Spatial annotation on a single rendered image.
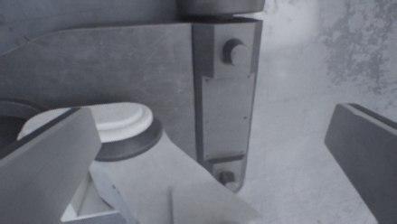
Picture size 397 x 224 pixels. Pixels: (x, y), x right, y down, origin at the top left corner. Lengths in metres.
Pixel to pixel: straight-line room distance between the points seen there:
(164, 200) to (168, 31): 0.32
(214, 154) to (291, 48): 0.42
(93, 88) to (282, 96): 0.61
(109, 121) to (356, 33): 0.80
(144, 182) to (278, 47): 0.58
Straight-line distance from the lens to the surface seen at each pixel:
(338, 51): 0.87
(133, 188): 0.30
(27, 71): 0.53
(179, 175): 0.30
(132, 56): 0.46
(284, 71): 0.77
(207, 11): 0.43
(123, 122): 0.35
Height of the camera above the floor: 0.61
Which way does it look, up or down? 60 degrees down
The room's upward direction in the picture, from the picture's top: 159 degrees clockwise
